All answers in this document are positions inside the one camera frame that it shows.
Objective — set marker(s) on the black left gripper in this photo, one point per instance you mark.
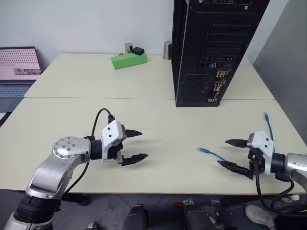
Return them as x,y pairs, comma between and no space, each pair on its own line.
114,151

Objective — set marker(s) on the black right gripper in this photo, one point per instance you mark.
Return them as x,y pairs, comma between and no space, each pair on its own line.
256,160

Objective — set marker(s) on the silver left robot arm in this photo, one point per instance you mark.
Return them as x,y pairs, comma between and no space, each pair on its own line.
64,155

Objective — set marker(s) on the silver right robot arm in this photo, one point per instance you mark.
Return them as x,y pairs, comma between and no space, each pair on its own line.
293,164

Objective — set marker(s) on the white shoe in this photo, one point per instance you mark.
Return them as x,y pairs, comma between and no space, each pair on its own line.
260,215

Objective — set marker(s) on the dark rounded shape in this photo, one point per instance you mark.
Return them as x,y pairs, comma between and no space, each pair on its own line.
135,219
199,220

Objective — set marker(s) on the green rectangular block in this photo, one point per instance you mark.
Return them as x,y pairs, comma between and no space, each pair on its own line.
128,61

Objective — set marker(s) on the small black box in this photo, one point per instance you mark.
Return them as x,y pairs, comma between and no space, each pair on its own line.
139,51

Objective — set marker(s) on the silver can with green label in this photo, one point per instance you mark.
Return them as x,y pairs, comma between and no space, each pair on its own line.
127,48

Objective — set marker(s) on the plain silver cylinder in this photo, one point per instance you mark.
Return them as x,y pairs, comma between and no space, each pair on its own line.
166,50

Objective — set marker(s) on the black computer tower case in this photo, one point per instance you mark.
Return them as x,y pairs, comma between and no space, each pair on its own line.
196,48

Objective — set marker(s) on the laptop with pink screen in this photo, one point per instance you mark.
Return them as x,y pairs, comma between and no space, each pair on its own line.
18,63

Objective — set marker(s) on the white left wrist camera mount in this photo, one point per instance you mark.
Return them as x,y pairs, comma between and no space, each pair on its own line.
110,134

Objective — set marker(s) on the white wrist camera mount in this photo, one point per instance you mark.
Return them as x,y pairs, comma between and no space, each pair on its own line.
262,143
110,134

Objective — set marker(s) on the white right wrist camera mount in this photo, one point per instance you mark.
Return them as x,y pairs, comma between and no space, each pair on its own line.
262,143

